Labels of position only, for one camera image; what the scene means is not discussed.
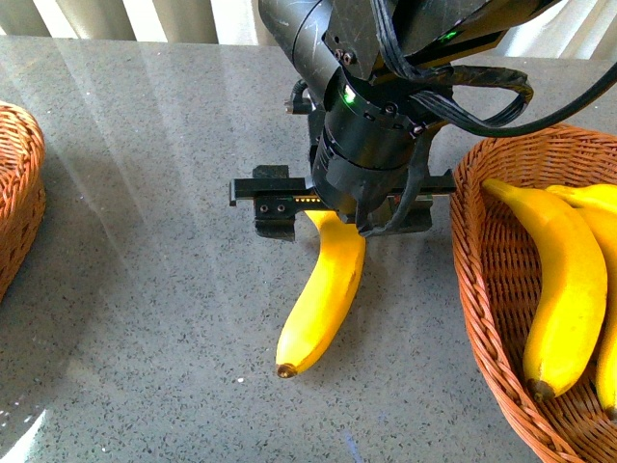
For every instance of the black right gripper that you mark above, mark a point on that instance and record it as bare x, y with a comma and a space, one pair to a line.
278, 197

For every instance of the yellow banana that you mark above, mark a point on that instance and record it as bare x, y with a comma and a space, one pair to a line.
572, 304
600, 196
326, 297
603, 225

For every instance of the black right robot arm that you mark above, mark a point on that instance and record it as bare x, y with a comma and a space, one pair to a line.
377, 81

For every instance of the wicker basket on right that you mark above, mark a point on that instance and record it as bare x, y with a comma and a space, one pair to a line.
499, 277

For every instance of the wicker basket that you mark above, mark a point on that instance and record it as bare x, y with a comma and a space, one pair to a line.
499, 277
23, 197

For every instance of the yellow banana in basket back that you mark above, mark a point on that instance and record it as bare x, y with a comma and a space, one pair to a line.
600, 196

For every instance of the yellow banana in basket front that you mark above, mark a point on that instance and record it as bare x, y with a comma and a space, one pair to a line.
603, 225

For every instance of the white pleated curtain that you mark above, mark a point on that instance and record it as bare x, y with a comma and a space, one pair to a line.
570, 30

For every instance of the wicker basket on left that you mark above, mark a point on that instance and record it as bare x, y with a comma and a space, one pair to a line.
23, 197

